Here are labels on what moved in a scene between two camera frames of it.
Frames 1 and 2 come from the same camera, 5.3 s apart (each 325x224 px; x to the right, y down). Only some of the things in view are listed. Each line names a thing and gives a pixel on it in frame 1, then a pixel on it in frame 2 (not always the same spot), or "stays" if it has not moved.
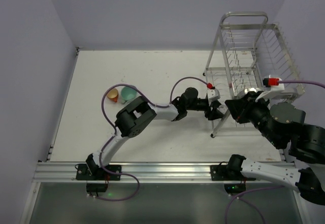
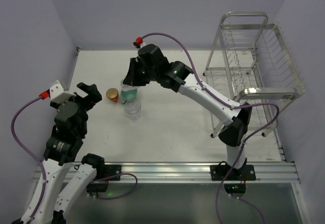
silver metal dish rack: (249, 55) stays
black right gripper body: (235, 107) to (135, 75)
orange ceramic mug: (112, 94) stays
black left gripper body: (210, 109) to (83, 99)
